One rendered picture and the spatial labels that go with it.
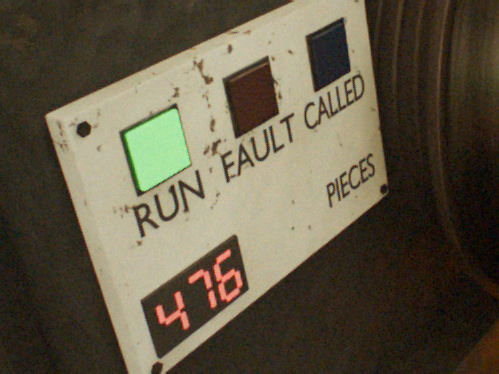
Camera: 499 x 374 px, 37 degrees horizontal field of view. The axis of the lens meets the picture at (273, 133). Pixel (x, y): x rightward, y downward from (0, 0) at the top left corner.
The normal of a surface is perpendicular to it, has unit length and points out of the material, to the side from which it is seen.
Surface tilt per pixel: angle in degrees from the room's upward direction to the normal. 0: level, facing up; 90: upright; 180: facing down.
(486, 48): 70
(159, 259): 90
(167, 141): 90
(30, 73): 90
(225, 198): 90
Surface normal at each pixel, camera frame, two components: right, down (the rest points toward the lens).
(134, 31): 0.73, 0.15
